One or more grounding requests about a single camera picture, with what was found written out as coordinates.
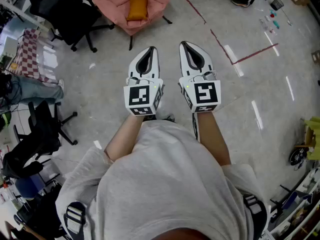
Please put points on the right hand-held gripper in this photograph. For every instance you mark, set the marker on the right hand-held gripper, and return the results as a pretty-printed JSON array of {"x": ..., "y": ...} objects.
[{"x": 207, "y": 94}]

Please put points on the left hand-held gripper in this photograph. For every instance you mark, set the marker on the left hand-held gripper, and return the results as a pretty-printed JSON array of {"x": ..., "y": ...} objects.
[{"x": 138, "y": 96}]

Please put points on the orange cushion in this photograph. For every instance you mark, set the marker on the orange cushion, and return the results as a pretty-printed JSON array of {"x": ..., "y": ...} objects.
[{"x": 137, "y": 7}]

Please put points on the person's left forearm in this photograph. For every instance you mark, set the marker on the person's left forearm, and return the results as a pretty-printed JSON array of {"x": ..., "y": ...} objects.
[{"x": 122, "y": 139}]

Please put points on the person's right forearm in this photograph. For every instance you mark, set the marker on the person's right forearm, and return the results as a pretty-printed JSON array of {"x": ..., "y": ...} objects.
[{"x": 212, "y": 139}]

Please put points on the person's left black shoe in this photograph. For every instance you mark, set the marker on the person's left black shoe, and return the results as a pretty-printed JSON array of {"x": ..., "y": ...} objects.
[{"x": 150, "y": 117}]

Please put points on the person's black shoe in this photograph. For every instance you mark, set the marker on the person's black shoe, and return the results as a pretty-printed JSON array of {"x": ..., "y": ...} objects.
[
  {"x": 150, "y": 117},
  {"x": 169, "y": 119}
]

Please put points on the person's right black shoe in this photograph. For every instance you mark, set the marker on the person's right black shoe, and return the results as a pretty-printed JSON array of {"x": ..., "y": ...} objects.
[{"x": 169, "y": 119}]

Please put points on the pink padded armchair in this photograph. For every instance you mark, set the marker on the pink padded armchair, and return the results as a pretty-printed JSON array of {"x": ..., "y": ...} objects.
[{"x": 112, "y": 4}]

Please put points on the clear plastic bottle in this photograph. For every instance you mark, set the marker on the clear plastic bottle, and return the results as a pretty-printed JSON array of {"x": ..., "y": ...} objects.
[{"x": 262, "y": 24}]

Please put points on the teal bottle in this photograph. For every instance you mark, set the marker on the teal bottle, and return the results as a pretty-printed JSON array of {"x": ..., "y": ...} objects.
[{"x": 276, "y": 24}]

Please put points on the small red object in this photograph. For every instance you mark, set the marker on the small red object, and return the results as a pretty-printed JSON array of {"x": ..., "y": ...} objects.
[{"x": 272, "y": 15}]

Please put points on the black office chair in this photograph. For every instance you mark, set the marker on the black office chair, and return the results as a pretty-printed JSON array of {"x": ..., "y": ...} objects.
[
  {"x": 67, "y": 14},
  {"x": 42, "y": 134}
]

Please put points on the pink checkered tablecloth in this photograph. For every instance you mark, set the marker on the pink checkered tablecloth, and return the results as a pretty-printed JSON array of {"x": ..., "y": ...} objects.
[{"x": 28, "y": 56}]

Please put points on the person's grey shirt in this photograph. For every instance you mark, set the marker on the person's grey shirt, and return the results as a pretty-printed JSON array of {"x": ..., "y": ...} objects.
[{"x": 162, "y": 184}]

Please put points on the yellow-green cloth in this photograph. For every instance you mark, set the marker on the yellow-green cloth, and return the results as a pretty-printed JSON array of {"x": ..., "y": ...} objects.
[{"x": 313, "y": 134}]

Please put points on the round black device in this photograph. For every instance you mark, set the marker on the round black device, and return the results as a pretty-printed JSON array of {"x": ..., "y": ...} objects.
[{"x": 297, "y": 157}]

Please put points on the blue chair seat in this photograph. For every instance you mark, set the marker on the blue chair seat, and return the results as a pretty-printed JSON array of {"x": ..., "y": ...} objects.
[{"x": 28, "y": 186}]

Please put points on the white storage shelf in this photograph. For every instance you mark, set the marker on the white storage shelf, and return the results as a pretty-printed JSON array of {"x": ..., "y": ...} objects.
[{"x": 300, "y": 209}]

